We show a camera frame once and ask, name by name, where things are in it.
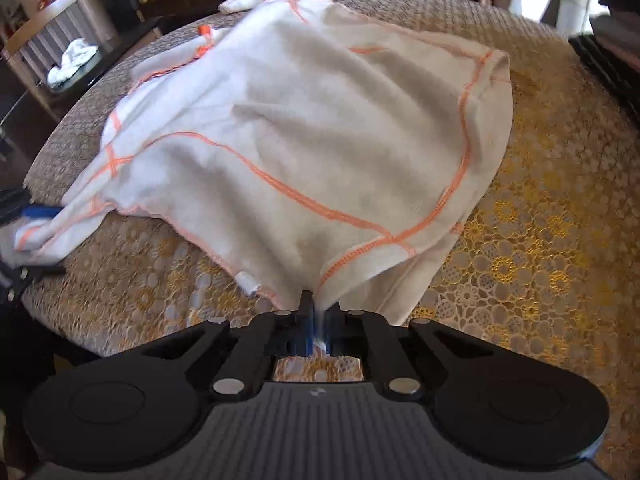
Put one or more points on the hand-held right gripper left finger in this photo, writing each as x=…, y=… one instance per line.
x=305, y=330

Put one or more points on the white garment with orange stitching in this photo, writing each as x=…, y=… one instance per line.
x=300, y=135

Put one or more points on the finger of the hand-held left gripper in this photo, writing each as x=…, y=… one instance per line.
x=30, y=272
x=42, y=211

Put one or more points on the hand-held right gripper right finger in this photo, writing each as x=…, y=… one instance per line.
x=331, y=332

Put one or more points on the crumpled white cloth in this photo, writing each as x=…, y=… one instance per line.
x=72, y=60

